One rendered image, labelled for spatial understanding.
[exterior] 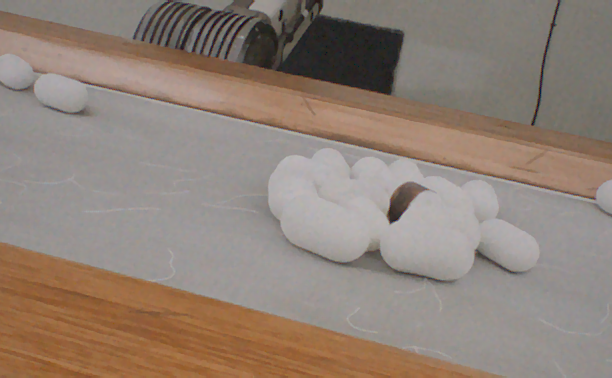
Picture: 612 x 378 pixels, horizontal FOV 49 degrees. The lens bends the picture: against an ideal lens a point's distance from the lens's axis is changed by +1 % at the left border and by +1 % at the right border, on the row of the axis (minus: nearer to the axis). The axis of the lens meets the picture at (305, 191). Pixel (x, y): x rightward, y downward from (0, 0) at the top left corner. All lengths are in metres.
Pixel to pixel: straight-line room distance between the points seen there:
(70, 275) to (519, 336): 0.15
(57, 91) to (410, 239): 0.24
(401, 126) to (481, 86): 1.93
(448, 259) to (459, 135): 0.22
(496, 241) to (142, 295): 0.17
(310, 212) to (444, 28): 2.13
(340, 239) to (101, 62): 0.31
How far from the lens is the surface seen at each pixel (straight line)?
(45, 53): 0.54
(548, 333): 0.25
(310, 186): 0.28
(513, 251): 0.29
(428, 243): 0.25
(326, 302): 0.22
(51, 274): 0.16
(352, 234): 0.24
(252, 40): 0.69
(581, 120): 2.48
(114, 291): 0.16
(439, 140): 0.46
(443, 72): 2.38
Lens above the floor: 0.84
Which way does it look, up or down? 17 degrees down
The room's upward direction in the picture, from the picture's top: 11 degrees clockwise
